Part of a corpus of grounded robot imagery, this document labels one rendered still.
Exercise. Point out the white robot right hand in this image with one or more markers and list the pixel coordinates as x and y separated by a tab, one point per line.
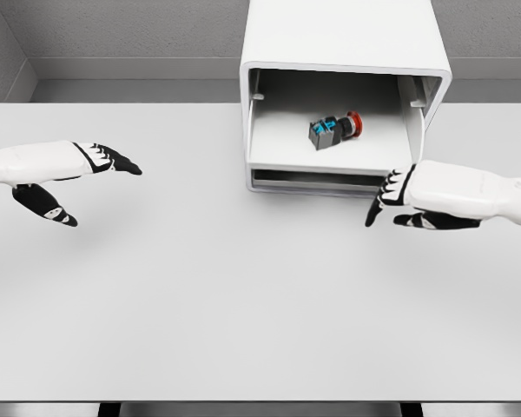
451	191

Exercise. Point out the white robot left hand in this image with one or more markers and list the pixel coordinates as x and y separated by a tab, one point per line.
48	160

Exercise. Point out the white cabinet drawer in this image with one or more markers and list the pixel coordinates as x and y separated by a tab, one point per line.
286	147

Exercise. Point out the white tabletop storage cabinet shell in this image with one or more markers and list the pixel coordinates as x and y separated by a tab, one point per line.
343	35

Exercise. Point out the grey red-button load switch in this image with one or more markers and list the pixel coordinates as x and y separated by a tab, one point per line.
332	130

